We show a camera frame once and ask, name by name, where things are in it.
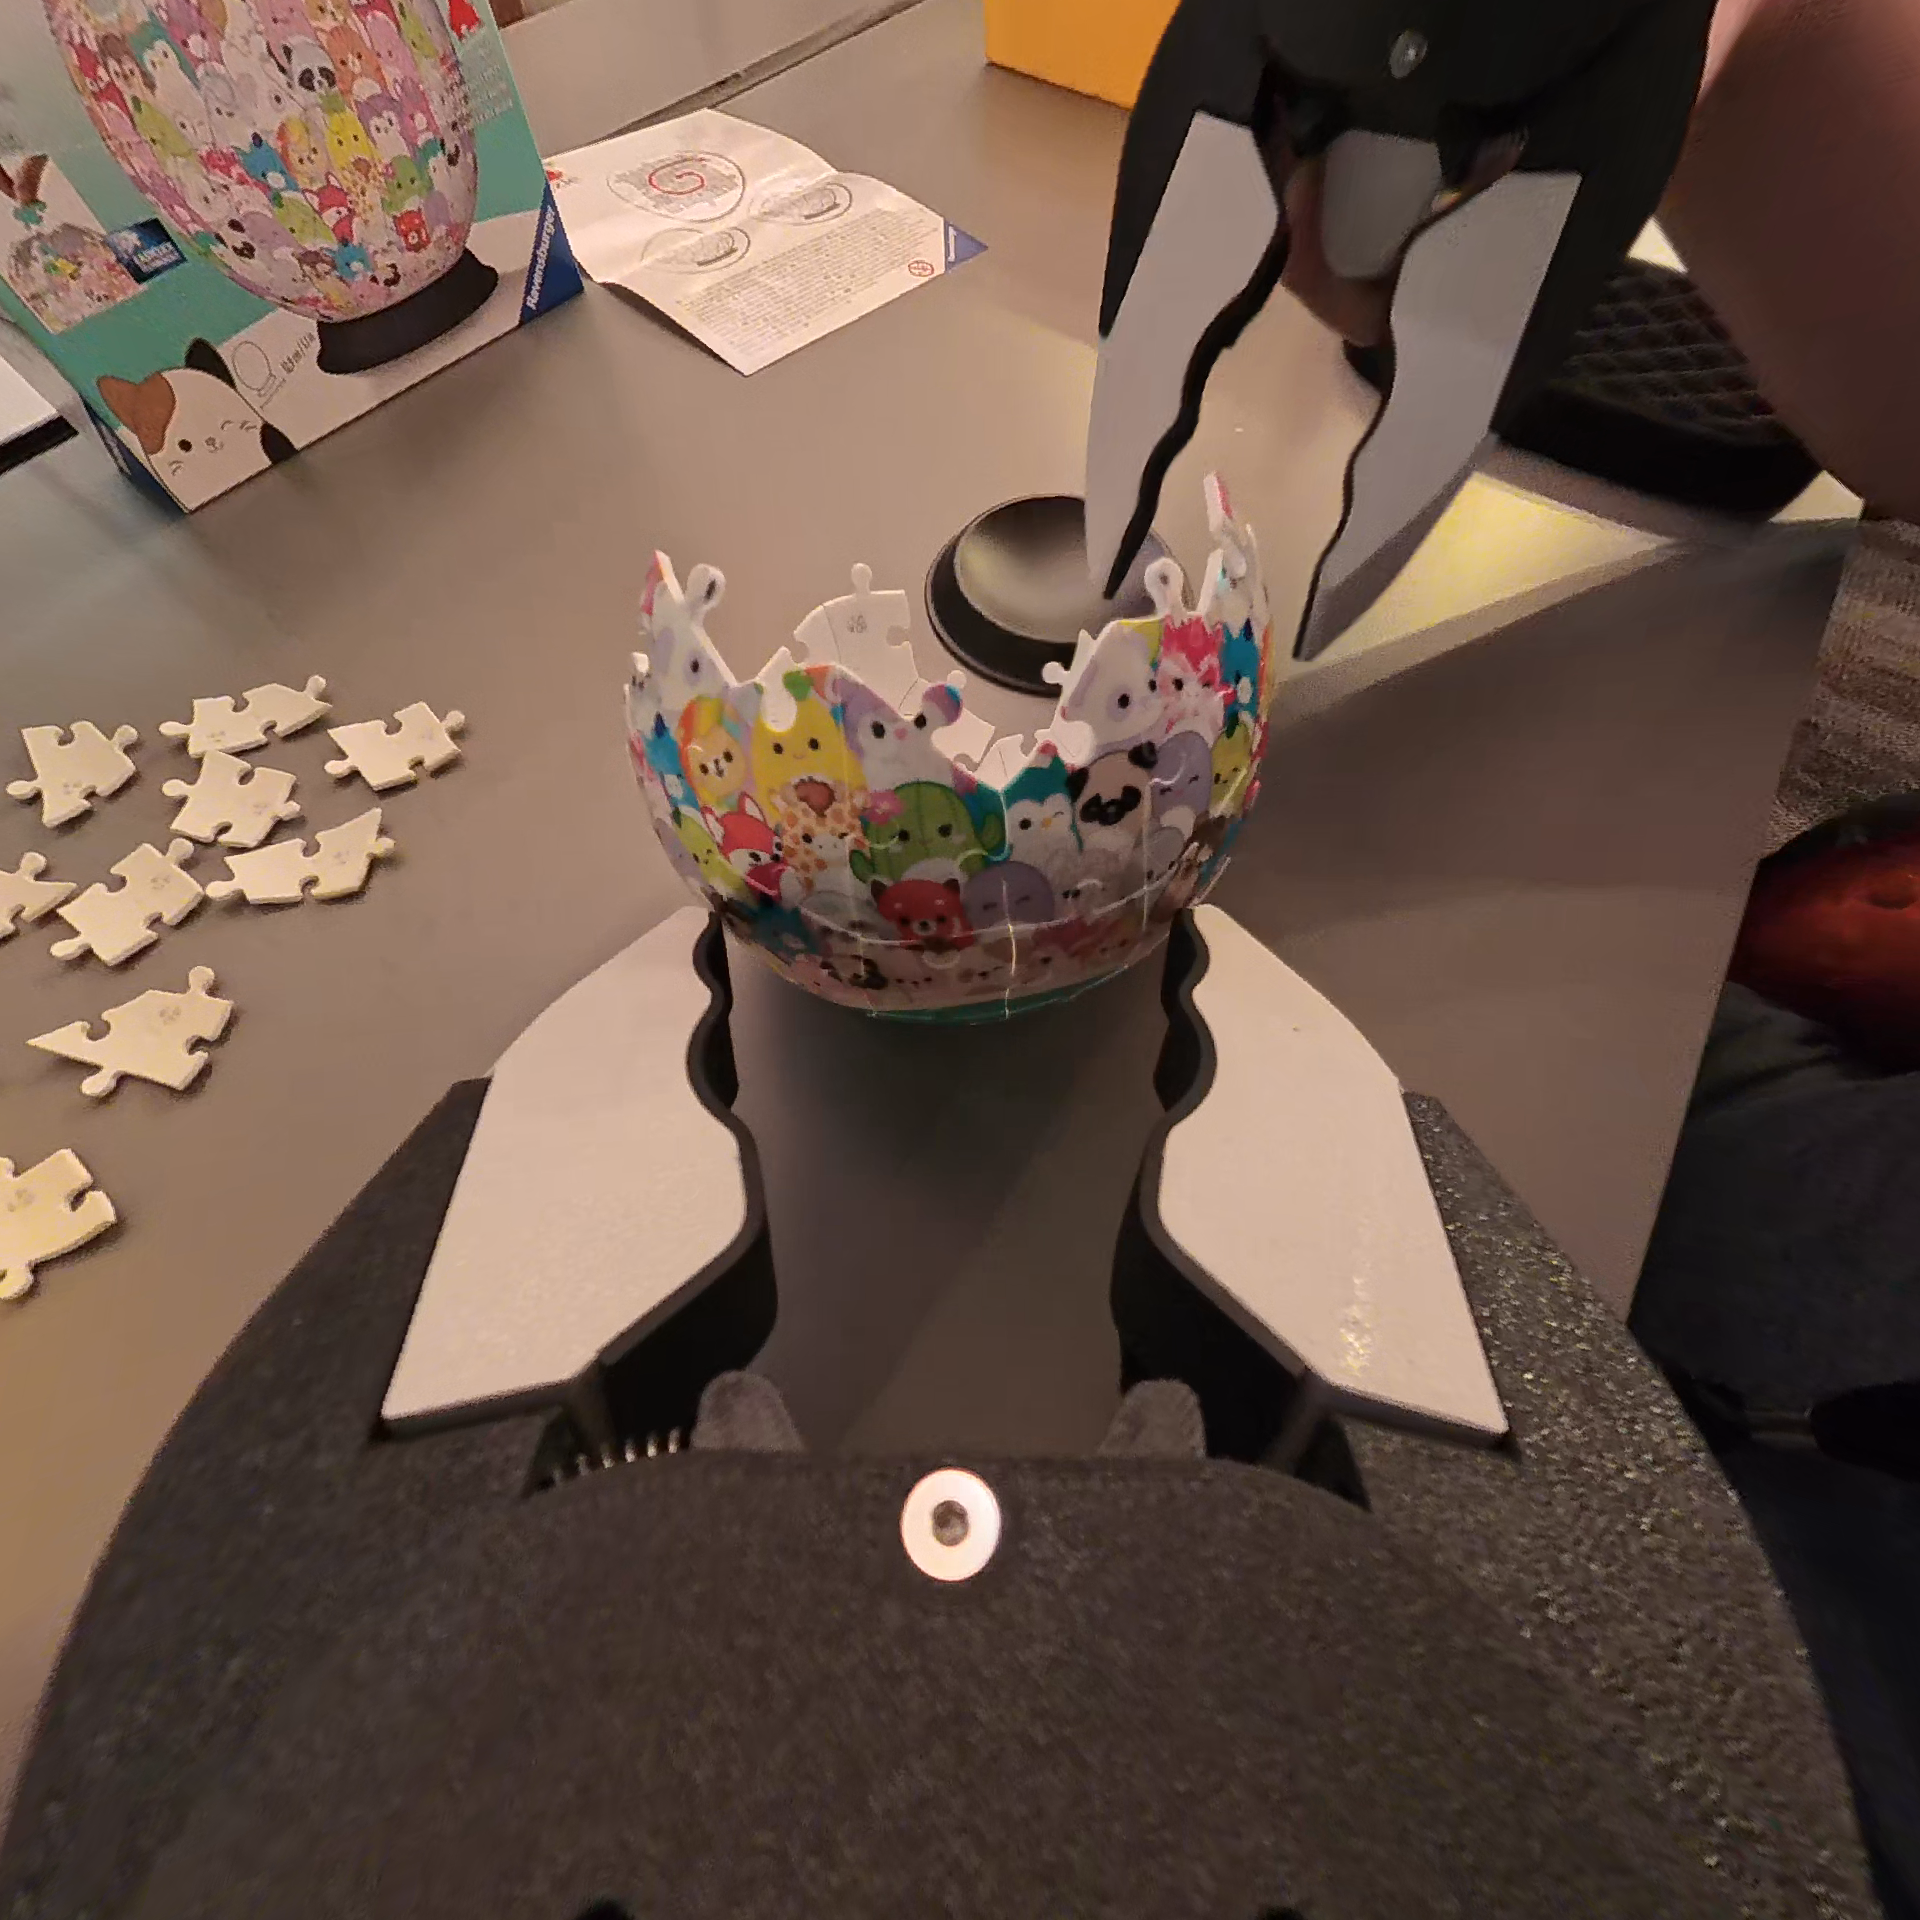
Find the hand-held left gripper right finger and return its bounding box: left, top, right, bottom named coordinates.
left=1111, top=902, right=1513, bottom=1486

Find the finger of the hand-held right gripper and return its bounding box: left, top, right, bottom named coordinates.
left=1081, top=109, right=1292, bottom=608
left=1292, top=173, right=1584, bottom=667

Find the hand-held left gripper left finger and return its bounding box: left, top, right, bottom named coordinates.
left=374, top=906, right=777, bottom=1466

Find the black puzzle ball stand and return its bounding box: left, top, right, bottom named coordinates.
left=922, top=492, right=1185, bottom=696

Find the partly built puzzle ball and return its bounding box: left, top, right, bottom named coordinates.
left=621, top=473, right=1278, bottom=1026

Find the person's right forearm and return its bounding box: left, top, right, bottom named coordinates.
left=1655, top=0, right=1920, bottom=519

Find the pile of white puzzle pieces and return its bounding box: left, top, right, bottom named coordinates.
left=0, top=674, right=466, bottom=1304

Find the colourful puzzle box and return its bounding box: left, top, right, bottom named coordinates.
left=0, top=0, right=584, bottom=514

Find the person's right hand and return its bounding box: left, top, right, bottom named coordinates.
left=1281, top=137, right=1450, bottom=349

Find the black wrist rest pad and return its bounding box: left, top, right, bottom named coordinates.
left=1485, top=257, right=1826, bottom=519

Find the yellow plastic bin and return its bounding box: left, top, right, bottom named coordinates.
left=982, top=0, right=1181, bottom=109

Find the white instruction leaflet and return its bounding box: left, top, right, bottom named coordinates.
left=545, top=109, right=990, bottom=377

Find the orange object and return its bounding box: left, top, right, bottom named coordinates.
left=1729, top=833, right=1920, bottom=1075

